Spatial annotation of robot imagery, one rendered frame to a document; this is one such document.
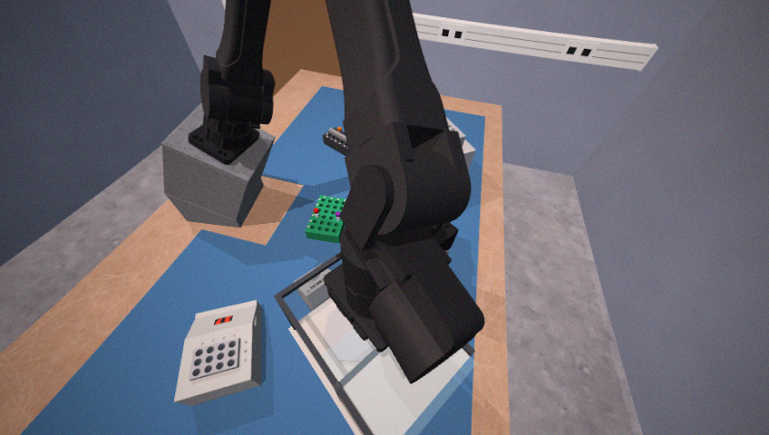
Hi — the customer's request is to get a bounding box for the green tube rack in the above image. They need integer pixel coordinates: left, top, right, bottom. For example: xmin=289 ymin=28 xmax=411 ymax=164
xmin=306 ymin=195 xmax=346 ymax=243

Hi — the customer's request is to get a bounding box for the blue bench mat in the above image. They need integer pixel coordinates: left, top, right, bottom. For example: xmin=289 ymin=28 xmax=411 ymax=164
xmin=20 ymin=86 xmax=485 ymax=435

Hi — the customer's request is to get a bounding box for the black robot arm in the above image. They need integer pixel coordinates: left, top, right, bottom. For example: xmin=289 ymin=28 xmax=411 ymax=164
xmin=188 ymin=0 xmax=485 ymax=384

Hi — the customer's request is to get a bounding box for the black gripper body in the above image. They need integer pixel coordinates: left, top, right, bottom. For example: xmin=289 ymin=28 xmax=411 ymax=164
xmin=324 ymin=263 xmax=388 ymax=352

